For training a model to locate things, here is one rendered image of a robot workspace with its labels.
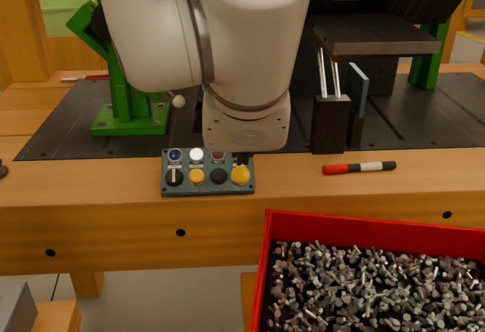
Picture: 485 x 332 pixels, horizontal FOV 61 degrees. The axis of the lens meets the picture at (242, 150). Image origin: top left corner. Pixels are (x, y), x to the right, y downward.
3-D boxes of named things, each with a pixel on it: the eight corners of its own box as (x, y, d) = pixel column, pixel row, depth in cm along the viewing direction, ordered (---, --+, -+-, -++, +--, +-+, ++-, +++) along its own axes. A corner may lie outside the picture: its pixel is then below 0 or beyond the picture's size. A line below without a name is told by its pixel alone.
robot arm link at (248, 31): (208, 117, 38) (302, 97, 39) (199, 13, 26) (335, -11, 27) (189, 45, 41) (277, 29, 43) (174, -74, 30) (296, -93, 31)
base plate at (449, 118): (582, 151, 82) (587, 142, 81) (14, 169, 76) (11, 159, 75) (469, 78, 118) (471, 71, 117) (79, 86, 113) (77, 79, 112)
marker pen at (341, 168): (391, 166, 74) (393, 158, 73) (395, 171, 72) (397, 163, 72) (321, 171, 72) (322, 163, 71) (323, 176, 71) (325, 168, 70)
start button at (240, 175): (250, 184, 66) (250, 181, 65) (232, 184, 65) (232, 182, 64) (248, 167, 67) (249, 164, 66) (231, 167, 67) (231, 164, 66)
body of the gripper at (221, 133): (198, 115, 41) (203, 161, 51) (301, 112, 41) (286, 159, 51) (198, 53, 44) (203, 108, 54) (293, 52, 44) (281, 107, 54)
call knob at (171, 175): (182, 185, 65) (181, 182, 64) (165, 185, 65) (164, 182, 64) (182, 169, 66) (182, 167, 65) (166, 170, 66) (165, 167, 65)
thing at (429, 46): (437, 61, 62) (442, 41, 60) (331, 63, 61) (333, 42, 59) (359, 9, 96) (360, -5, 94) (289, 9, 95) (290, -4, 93)
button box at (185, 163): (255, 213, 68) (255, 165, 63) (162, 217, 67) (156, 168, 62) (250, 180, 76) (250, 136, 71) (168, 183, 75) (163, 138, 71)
